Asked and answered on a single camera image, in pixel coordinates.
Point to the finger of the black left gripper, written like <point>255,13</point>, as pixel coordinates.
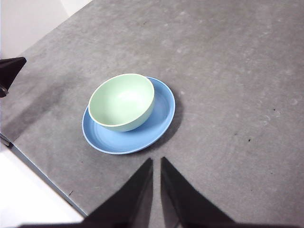
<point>9,71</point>
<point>2,92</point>

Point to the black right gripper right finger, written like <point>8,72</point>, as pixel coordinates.
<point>190,204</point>

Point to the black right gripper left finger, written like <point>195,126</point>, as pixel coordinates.
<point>128,204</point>

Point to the green bowl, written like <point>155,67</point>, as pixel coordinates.
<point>121,102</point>

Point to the blue plate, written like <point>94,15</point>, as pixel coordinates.
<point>142,142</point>

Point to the small metal table bracket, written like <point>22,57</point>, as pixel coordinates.
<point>5,141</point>

